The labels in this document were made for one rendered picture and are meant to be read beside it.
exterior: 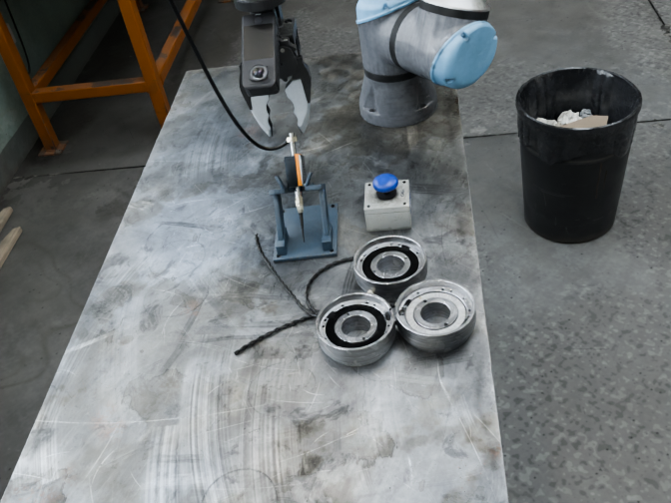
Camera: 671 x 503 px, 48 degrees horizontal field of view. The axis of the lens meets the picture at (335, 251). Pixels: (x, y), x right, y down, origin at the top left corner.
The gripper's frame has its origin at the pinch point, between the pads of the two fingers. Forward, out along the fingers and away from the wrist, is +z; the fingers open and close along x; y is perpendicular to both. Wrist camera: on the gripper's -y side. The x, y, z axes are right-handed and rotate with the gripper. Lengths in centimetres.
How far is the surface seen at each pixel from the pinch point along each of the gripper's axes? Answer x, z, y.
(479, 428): -23, 18, -42
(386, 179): -14.0, 10.7, -0.2
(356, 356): -8.5, 15.6, -31.6
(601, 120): -73, 62, 89
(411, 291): -16.2, 15.0, -21.2
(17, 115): 139, 83, 175
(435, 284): -19.5, 15.0, -20.3
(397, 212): -15.2, 14.7, -3.7
